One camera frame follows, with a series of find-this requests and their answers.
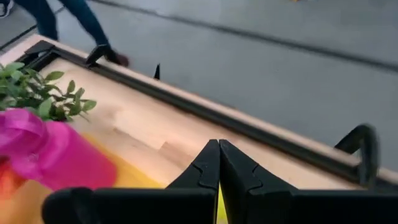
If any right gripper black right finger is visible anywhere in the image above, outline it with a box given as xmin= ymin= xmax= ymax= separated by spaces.
xmin=219 ymin=139 xmax=398 ymax=224

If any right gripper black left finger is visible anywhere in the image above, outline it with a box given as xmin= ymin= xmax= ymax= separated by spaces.
xmin=41 ymin=139 xmax=221 ymax=224

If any pink water bottle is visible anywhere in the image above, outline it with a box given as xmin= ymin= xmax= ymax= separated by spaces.
xmin=0 ymin=107 xmax=118 ymax=191

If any yellow translucent plastic tray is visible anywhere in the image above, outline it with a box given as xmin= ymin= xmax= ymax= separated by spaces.
xmin=0 ymin=133 xmax=229 ymax=224

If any small green potted plant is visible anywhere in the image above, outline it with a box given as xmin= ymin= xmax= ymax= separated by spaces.
xmin=0 ymin=61 xmax=98 ymax=123

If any person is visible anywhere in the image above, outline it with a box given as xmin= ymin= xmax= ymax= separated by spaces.
xmin=14 ymin=0 xmax=130 ymax=68

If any person's sneaker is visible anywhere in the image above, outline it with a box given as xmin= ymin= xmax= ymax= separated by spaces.
xmin=0 ymin=0 xmax=15 ymax=18

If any black aluminium table frame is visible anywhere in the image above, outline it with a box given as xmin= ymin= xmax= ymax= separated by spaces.
xmin=15 ymin=39 xmax=398 ymax=192

